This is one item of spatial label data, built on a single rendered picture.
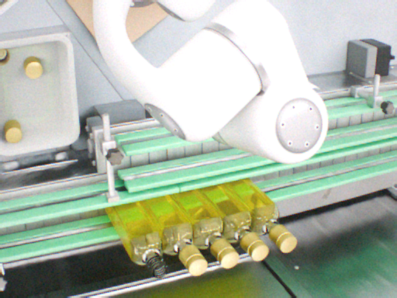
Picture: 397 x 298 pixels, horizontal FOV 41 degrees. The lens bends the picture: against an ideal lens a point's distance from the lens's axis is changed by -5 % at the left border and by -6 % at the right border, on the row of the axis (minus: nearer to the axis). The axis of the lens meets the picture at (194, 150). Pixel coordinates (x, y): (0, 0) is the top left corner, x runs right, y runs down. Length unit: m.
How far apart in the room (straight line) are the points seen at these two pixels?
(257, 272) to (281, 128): 0.67
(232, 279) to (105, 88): 0.47
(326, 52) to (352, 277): 0.56
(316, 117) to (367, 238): 0.84
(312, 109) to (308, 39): 0.86
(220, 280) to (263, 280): 0.08
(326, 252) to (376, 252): 0.12
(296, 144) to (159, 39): 0.73
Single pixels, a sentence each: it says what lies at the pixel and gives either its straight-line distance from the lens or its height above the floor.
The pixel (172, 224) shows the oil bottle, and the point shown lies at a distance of 0.97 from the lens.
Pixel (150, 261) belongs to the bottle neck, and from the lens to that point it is 0.92.
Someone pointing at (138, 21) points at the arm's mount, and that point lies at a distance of 1.12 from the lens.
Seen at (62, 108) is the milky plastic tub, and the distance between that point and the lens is 1.14.
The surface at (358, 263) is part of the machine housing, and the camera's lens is 1.23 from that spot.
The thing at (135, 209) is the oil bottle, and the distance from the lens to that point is 1.03.
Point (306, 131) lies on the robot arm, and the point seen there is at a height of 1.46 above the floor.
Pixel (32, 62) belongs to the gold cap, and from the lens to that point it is 1.05.
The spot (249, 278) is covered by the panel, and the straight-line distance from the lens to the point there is 1.10.
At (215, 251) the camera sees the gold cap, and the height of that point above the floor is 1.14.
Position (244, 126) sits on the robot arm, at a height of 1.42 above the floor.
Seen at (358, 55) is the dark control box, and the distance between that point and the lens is 1.39.
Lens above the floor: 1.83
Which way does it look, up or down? 57 degrees down
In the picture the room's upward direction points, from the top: 136 degrees clockwise
